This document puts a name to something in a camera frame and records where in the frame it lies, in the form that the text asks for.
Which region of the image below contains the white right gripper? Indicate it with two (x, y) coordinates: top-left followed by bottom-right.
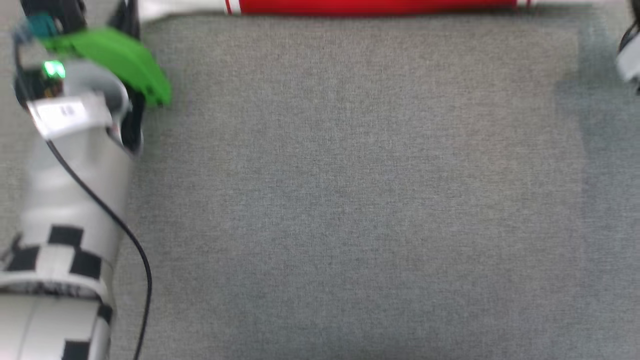
(615, 22), (640, 96)

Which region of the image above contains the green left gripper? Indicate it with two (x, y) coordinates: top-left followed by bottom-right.
(14, 0), (174, 156)

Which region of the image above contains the red white sports shirt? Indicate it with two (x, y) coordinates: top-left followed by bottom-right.
(139, 0), (538, 23)

